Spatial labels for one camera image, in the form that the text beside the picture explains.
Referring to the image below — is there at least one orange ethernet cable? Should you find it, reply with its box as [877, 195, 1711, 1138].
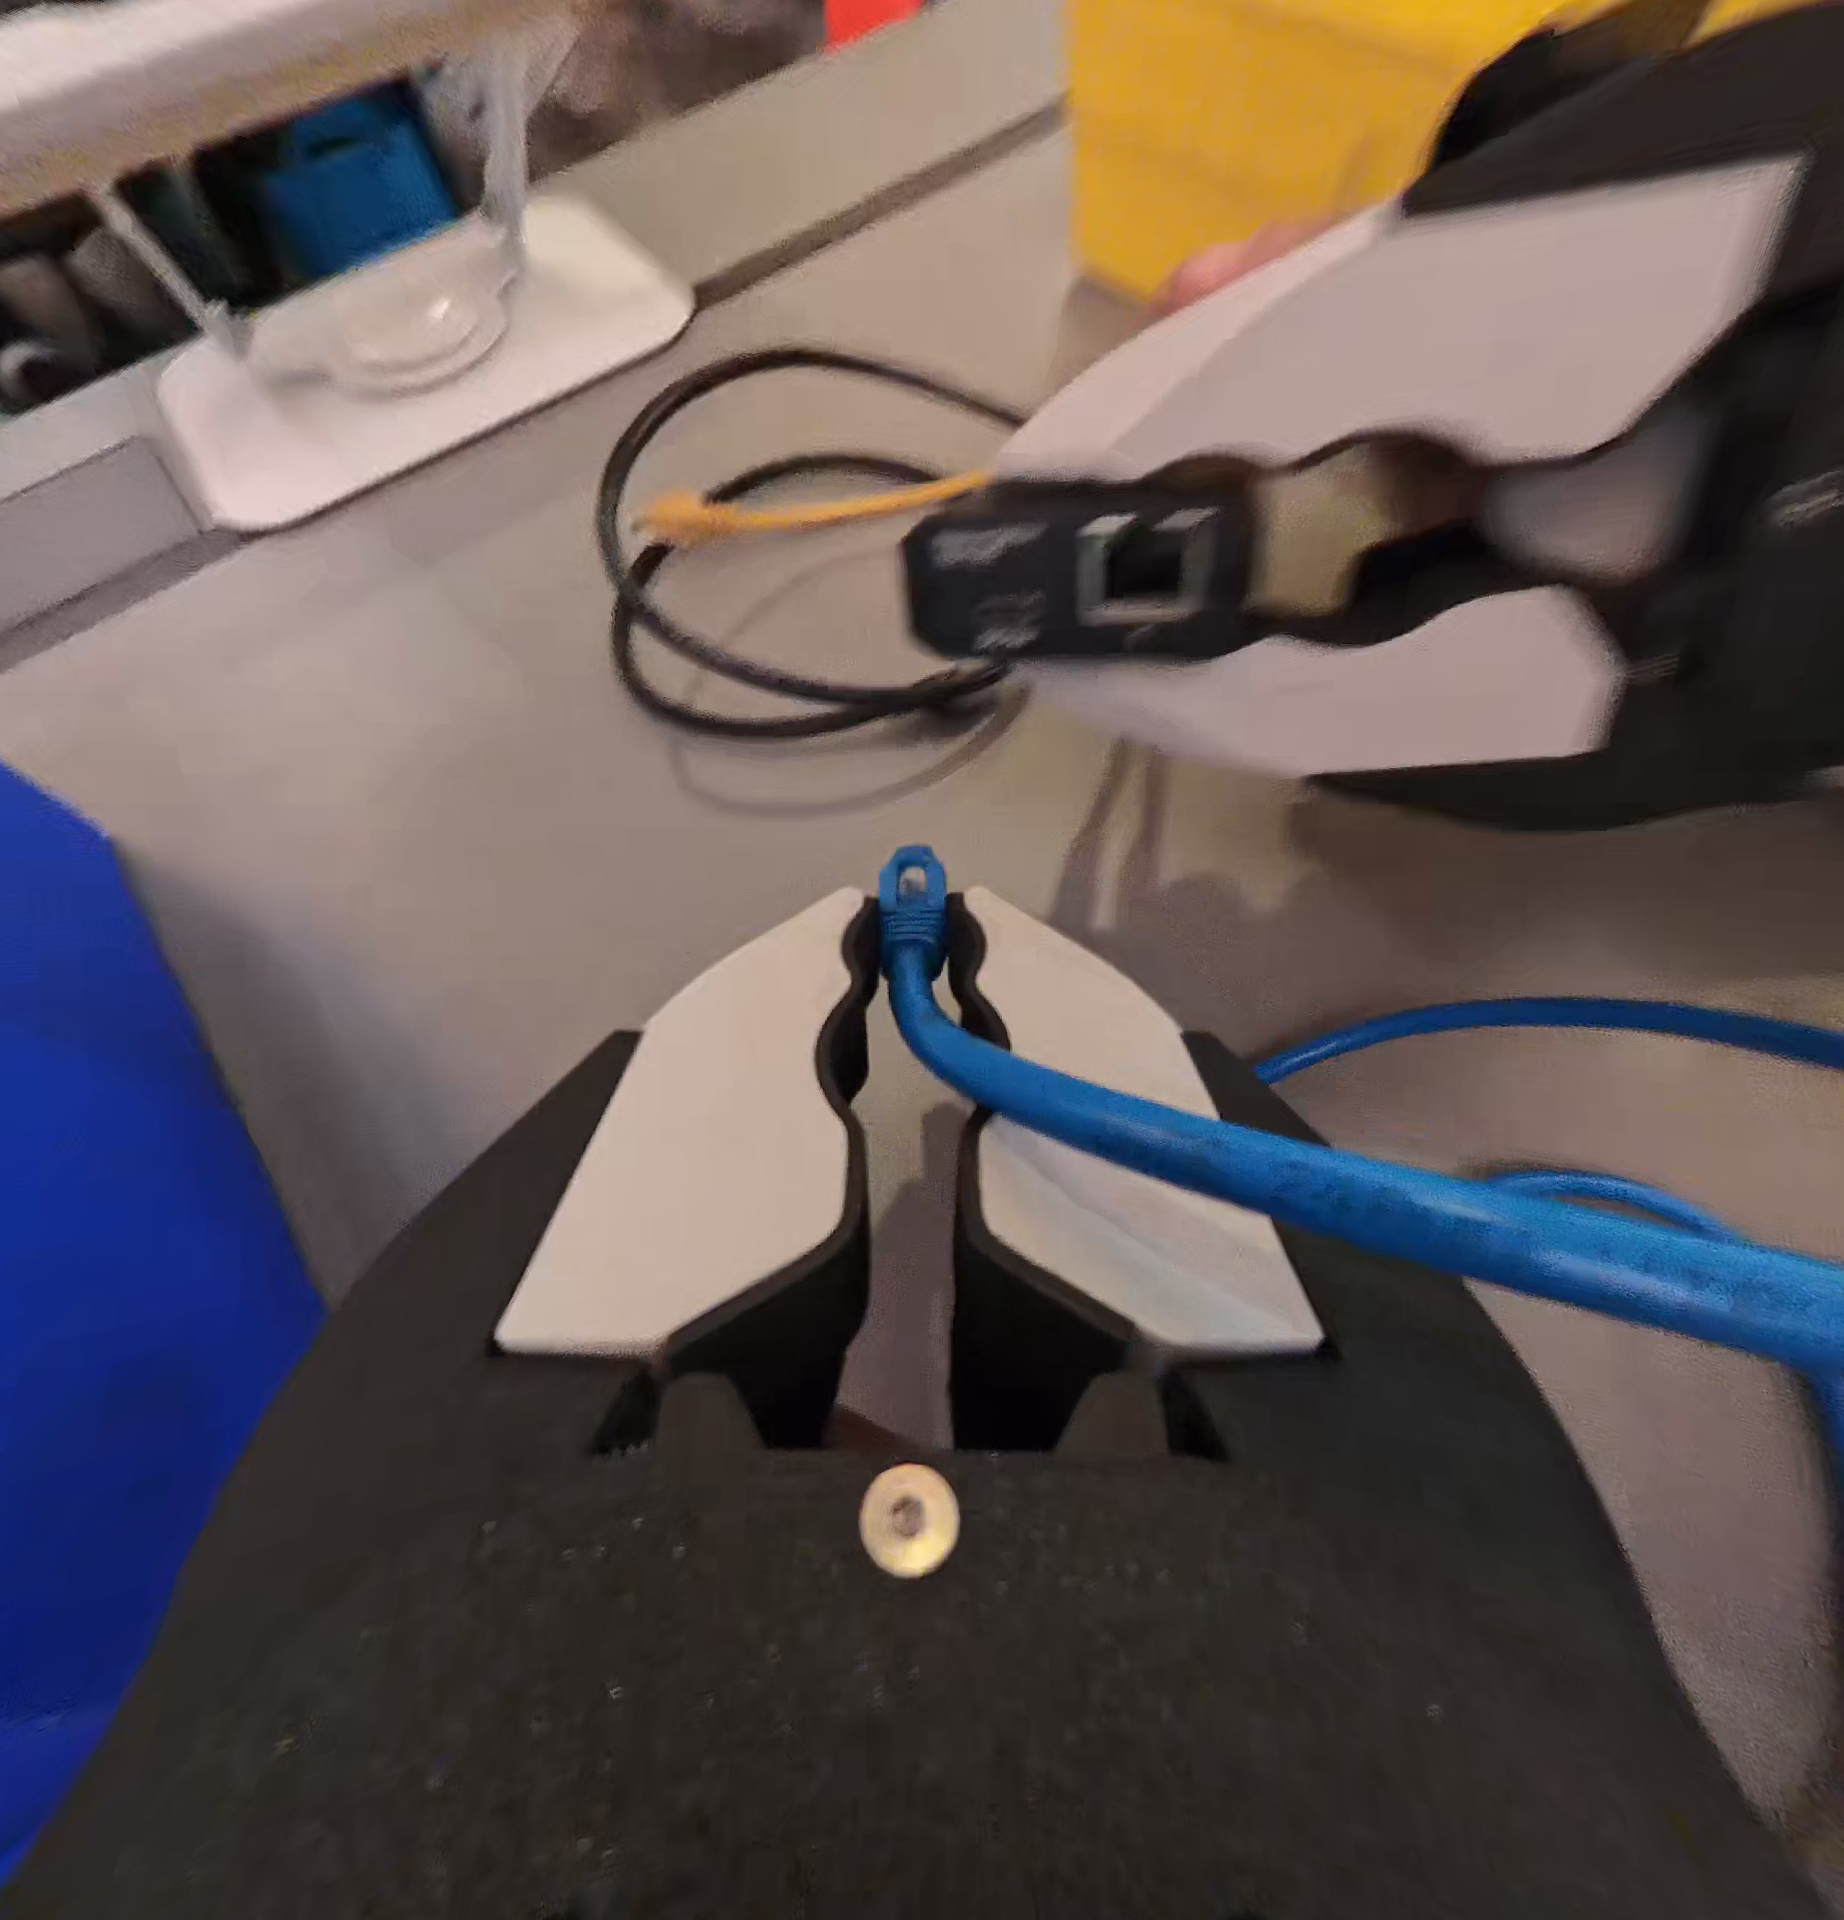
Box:
[632, 469, 1003, 546]

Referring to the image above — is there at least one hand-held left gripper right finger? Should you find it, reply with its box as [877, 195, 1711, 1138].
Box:
[944, 884, 1332, 1363]

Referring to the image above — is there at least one blue storage bin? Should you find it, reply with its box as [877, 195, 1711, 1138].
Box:
[0, 735, 332, 1920]

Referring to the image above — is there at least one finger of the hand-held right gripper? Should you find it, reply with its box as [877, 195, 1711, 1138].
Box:
[1031, 576, 1633, 782]
[993, 151, 1813, 498]

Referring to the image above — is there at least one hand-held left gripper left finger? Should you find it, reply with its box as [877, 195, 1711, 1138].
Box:
[491, 885, 877, 1363]

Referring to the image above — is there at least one yellow storage bin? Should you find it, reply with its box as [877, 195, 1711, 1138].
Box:
[1065, 0, 1780, 302]

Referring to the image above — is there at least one black ethernet cable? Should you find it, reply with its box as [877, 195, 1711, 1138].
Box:
[596, 347, 1047, 742]

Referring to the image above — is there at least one white stand base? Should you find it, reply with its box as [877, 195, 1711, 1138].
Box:
[90, 45, 699, 534]

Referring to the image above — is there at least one person's right hand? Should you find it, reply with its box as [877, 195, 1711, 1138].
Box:
[1164, 216, 1366, 313]

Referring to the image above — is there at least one black ethernet adapter box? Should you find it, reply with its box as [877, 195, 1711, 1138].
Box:
[901, 478, 1266, 664]

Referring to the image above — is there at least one blue ethernet cable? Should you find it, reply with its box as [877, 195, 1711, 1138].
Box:
[877, 844, 1844, 1705]

